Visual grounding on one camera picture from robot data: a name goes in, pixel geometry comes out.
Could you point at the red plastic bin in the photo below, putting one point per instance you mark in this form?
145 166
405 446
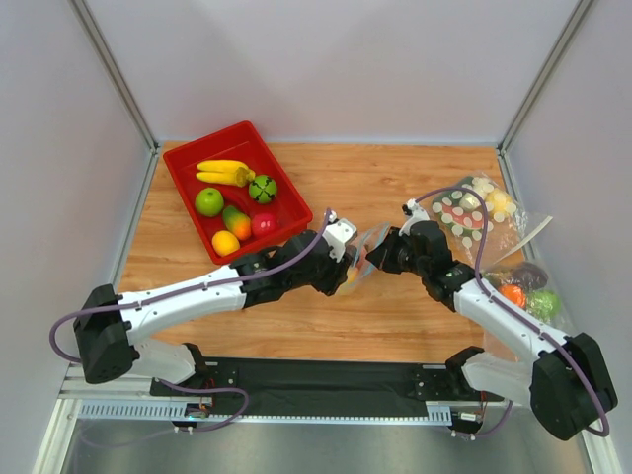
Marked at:
240 142

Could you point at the fake watermelon slice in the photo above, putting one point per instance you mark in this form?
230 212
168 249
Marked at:
460 222

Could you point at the red fake apple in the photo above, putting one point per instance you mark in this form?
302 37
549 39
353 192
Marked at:
263 224

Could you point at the fake mango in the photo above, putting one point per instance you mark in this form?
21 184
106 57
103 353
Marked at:
237 222

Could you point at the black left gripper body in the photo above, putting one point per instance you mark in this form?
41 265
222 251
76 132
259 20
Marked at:
337 276

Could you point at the yellow fake lemon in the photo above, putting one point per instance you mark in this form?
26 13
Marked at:
499 202

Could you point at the clear zip top bag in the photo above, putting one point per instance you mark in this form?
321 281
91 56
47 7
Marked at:
365 242

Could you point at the fake peach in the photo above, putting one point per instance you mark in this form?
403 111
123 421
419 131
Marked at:
352 275

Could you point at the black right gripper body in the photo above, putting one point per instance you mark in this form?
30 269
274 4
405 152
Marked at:
386 252

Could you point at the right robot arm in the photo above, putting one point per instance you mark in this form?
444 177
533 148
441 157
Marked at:
563 379

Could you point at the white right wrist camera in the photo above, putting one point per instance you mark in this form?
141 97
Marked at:
414 213

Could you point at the green fake apple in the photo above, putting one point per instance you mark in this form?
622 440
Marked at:
209 202

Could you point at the white fake food piece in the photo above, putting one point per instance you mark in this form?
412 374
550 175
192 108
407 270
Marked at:
469 202

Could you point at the small green fake watermelon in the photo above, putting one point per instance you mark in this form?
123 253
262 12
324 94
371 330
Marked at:
263 189

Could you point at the aluminium frame post right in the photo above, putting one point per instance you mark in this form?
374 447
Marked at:
556 54

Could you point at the aluminium frame post left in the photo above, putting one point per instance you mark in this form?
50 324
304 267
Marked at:
99 43

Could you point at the pink fake fruit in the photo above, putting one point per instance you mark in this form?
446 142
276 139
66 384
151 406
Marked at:
365 267

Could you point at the fake orange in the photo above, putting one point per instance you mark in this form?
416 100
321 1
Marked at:
224 243

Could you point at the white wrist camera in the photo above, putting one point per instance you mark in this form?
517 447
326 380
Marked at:
339 233
414 213

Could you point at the aluminium frame post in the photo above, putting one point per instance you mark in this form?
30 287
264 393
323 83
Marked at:
99 43
556 54

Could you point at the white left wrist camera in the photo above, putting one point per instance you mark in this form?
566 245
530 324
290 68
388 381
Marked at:
339 233

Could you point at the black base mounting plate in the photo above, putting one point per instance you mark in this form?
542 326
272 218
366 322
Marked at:
326 389

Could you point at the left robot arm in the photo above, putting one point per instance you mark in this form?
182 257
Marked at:
115 332

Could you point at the yellow fake banana bunch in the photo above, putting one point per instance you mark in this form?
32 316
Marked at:
225 172

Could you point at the polka dot plastic bag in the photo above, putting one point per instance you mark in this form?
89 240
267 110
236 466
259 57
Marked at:
500 236

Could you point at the dark purple fake fruit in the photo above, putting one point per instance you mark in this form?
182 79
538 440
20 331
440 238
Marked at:
350 255

